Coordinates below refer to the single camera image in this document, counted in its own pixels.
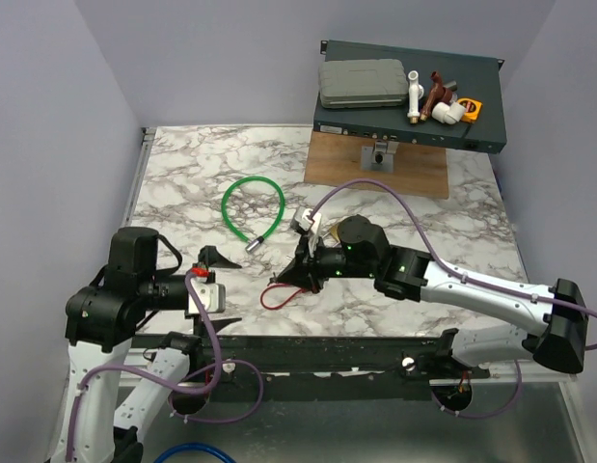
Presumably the green cable lock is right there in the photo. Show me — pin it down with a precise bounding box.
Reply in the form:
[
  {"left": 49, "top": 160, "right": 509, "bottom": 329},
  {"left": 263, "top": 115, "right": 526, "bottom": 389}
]
[{"left": 220, "top": 176, "right": 286, "bottom": 256}]

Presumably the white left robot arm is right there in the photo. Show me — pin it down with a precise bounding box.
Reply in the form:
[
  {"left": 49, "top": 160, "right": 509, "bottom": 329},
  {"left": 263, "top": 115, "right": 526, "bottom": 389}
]
[{"left": 50, "top": 227, "right": 235, "bottom": 462}]

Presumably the blue cable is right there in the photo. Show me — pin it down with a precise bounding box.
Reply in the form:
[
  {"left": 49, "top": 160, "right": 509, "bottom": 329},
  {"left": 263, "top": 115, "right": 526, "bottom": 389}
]
[{"left": 153, "top": 442, "right": 237, "bottom": 463}]

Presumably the dark teal network switch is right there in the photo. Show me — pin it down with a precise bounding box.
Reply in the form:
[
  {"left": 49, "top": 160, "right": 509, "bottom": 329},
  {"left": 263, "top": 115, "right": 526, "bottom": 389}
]
[{"left": 312, "top": 41, "right": 507, "bottom": 154}]

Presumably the white elbow pipe fitting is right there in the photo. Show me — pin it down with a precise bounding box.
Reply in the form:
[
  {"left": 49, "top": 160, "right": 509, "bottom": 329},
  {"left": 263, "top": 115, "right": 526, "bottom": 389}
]
[{"left": 431, "top": 101, "right": 466, "bottom": 125}]

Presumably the grey plastic case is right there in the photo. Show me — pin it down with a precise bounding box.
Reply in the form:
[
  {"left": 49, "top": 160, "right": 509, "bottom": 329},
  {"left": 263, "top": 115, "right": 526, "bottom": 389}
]
[{"left": 318, "top": 59, "right": 409, "bottom": 109}]

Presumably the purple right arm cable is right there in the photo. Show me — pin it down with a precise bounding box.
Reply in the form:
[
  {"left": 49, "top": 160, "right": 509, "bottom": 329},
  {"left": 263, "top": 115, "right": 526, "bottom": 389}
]
[{"left": 310, "top": 178, "right": 597, "bottom": 421}]

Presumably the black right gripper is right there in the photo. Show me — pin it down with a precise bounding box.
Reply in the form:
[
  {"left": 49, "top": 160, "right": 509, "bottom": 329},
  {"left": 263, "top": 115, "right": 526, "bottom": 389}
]
[{"left": 277, "top": 232, "right": 376, "bottom": 295}]

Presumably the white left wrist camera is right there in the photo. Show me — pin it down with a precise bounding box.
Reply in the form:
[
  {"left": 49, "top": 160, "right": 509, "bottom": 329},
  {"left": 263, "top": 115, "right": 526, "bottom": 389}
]
[{"left": 185, "top": 266, "right": 226, "bottom": 318}]

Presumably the wooden board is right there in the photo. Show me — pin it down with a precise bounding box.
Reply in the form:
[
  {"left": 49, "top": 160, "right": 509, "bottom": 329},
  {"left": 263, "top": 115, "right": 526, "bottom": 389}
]
[{"left": 304, "top": 131, "right": 449, "bottom": 199}]

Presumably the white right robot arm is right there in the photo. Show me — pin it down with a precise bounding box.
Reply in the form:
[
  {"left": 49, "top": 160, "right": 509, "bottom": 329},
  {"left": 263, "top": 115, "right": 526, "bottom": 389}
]
[{"left": 273, "top": 215, "right": 588, "bottom": 378}]

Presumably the red plastic seal tag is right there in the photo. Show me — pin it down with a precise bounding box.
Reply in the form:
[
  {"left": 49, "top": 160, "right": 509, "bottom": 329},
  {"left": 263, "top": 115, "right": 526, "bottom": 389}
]
[{"left": 259, "top": 284, "right": 306, "bottom": 311}]

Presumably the dark grey pipe fitting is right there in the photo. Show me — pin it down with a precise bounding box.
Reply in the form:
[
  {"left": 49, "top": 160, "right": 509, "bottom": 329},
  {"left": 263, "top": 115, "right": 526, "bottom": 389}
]
[{"left": 441, "top": 80, "right": 458, "bottom": 104}]

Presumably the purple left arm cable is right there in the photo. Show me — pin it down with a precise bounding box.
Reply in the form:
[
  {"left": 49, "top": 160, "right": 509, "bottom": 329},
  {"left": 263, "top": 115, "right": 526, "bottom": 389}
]
[{"left": 64, "top": 272, "right": 265, "bottom": 462}]

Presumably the grey metal bracket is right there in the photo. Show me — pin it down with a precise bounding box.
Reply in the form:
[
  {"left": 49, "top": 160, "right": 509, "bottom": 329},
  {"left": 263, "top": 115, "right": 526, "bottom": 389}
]
[{"left": 361, "top": 140, "right": 398, "bottom": 174}]

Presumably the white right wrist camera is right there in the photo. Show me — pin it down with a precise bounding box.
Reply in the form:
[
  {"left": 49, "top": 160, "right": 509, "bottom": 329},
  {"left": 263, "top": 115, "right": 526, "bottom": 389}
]
[{"left": 290, "top": 207, "right": 322, "bottom": 257}]

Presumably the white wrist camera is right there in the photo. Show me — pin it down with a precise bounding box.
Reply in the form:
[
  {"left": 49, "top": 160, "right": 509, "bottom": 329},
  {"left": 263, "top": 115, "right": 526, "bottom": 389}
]
[
  {"left": 185, "top": 266, "right": 226, "bottom": 318},
  {"left": 290, "top": 207, "right": 322, "bottom": 257}
]

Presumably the white pipe fitting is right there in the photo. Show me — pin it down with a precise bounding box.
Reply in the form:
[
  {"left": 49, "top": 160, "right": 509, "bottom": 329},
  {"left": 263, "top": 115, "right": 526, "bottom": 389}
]
[{"left": 407, "top": 70, "right": 424, "bottom": 124}]

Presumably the brown pipe fitting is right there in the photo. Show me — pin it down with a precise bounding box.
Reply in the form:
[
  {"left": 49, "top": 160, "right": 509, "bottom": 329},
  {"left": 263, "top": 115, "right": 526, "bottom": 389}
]
[{"left": 420, "top": 70, "right": 448, "bottom": 122}]

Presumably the yellow tape measure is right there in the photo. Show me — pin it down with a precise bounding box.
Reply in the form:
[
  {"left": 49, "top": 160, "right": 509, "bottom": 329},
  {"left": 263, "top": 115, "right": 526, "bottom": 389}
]
[{"left": 457, "top": 97, "right": 483, "bottom": 123}]

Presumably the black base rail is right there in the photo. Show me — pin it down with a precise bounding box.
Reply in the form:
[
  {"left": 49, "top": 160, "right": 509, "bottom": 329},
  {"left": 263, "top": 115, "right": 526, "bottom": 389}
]
[{"left": 212, "top": 334, "right": 489, "bottom": 402}]

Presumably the brass padlock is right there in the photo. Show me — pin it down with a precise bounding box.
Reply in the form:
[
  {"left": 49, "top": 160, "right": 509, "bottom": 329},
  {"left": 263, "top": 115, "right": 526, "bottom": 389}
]
[{"left": 324, "top": 223, "right": 340, "bottom": 242}]

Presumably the aluminium side rail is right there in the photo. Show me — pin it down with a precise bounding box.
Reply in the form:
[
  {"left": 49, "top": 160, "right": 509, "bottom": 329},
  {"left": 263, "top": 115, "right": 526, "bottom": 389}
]
[{"left": 121, "top": 127, "right": 157, "bottom": 227}]

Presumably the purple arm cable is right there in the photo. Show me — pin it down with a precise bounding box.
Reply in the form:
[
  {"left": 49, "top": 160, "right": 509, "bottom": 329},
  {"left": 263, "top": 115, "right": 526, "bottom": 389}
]
[
  {"left": 64, "top": 272, "right": 265, "bottom": 462},
  {"left": 310, "top": 178, "right": 597, "bottom": 421}
]

